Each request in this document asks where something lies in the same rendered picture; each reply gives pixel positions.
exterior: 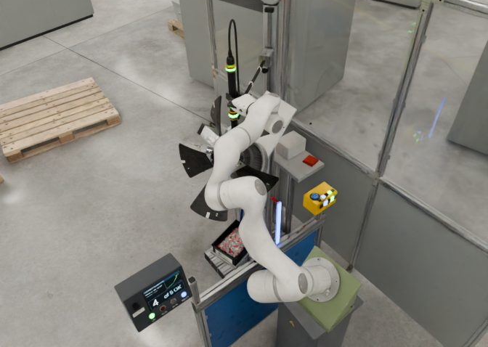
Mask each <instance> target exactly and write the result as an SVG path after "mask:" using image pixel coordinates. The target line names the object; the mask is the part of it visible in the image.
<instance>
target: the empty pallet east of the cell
mask: <svg viewBox="0 0 488 347"><path fill-rule="evenodd" d="M84 97H85V98H84ZM82 98H83V99H82ZM66 103H67V104H66ZM103 120H106V123H105V124H102V125H100V126H97V127H94V128H91V129H89V130H86V131H82V132H80V133H78V134H73V133H72V131H74V130H78V129H80V128H83V127H86V126H89V125H91V124H94V123H98V122H100V121H103ZM119 124H121V119H120V117H119V114H118V112H117V111H116V109H115V108H114V107H113V105H112V104H111V103H110V101H109V100H108V98H107V97H106V96H105V95H104V93H103V92H102V90H101V89H100V87H98V85H97V84H96V83H95V81H94V79H93V78H87V79H84V80H81V81H77V82H74V83H70V84H67V85H64V86H61V87H57V88H55V89H51V90H48V91H43V92H41V93H38V94H34V95H31V96H29V97H24V98H22V99H17V100H15V101H12V102H8V103H5V104H2V105H0V142H1V146H2V149H3V152H4V155H5V156H6V158H7V160H8V161H9V163H15V162H17V161H20V160H23V159H26V158H29V157H31V156H34V155H37V154H39V153H42V152H46V151H47V150H51V149H52V148H54V147H58V146H60V145H63V144H66V143H68V142H72V141H75V140H77V139H81V138H84V137H86V136H89V135H92V134H95V133H97V132H100V131H103V130H105V129H108V128H111V127H114V126H117V125H119ZM42 132H43V133H42ZM57 136H58V137H59V139H58V140H57V141H56V142H52V143H50V144H46V145H44V146H41V147H38V148H36V149H33V150H30V151H27V152H22V151H21V149H24V148H26V147H30V146H32V145H35V144H38V143H41V142H44V141H46V140H49V139H53V138H55V137H57Z"/></svg>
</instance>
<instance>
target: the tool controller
mask: <svg viewBox="0 0 488 347"><path fill-rule="evenodd" d="M114 288H115V291H116V292H117V294H118V297H119V298H120V300H121V303H122V304H123V307H124V308H125V310H126V312H127V314H128V315H129V318H130V320H131V321H132V323H133V324H134V326H135V327H136V329H137V332H141V331H143V330H144V329H145V328H147V327H149V326H150V325H151V324H152V323H154V322H156V321H157V320H159V319H160V318H161V317H163V316H165V315H166V314H167V313H169V312H170V311H172V310H173V309H175V308H176V307H177V306H179V305H181V304H182V303H184V302H185V301H186V300H188V299H189V298H191V297H192V291H191V289H190V286H189V283H188V281H187V278H186V276H185V273H184V270H183V268H182V265H181V264H180V263H179V262H178V261H177V260H176V259H175V257H174V256H173V255H172V254H171V253H168V254H166V255H165V256H163V257H162V258H159V259H158V260H157V261H155V262H153V263H152V264H150V265H149V266H146V267H145V268H143V269H142V270H140V271H138V272H137V273H135V274H133V275H131V276H130V277H129V278H127V279H125V280H124V281H122V282H120V283H118V284H117V285H115V286H114ZM184 291H185V292H186V293H187V294H186V296H185V297H181V293H182V292H184ZM158 295H159V296H160V299H161V301H162V304H161V305H159V306H158V307H157V308H155V309H153V310H152V311H151V308H150V306H149V304H148V302H149V301H151V300H152V299H154V298H155V297H157V296H158ZM173 298H175V299H176V303H175V304H171V303H170V302H171V299H173ZM163 305H164V306H166V309H165V310H164V311H160V307H161V306H163ZM151 313H155V316H154V317H153V318H152V319H150V318H149V315H150V314H151Z"/></svg>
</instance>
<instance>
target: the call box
mask: <svg viewBox="0 0 488 347"><path fill-rule="evenodd" d="M331 189H333V188H332V187H331V186H330V185H329V184H327V183H326V182H323V183H321V184H320V185H318V186H317V187H315V188H314V189H312V190H310V191H309V192H307V193H306V194H305V195H304V201H303V206H304V207H305V208H307V209H308V210H309V211H310V212H312V213H313V214H314V215H315V216H316V215H317V214H318V213H320V212H322V211H323V210H325V209H326V208H327V207H329V206H330V205H332V204H333V203H335V202H336V199H334V200H333V201H332V202H330V203H328V204H327V205H326V206H324V203H325V201H326V200H328V199H330V198H331V197H332V196H334V195H336V194H337V191H336V190H335V191H334V192H332V193H331V194H329V195H328V196H327V197H326V196H325V198H322V197H321V196H322V195H324V194H325V193H328V191H330V190H331ZM312 193H317V194H318V195H319V198H320V199H321V200H322V201H320V202H319V201H318V200H317V199H316V200H315V199H312V197H311V196H312ZM319 198H318V199H319ZM321 204H323V208H321V209H320V205H321Z"/></svg>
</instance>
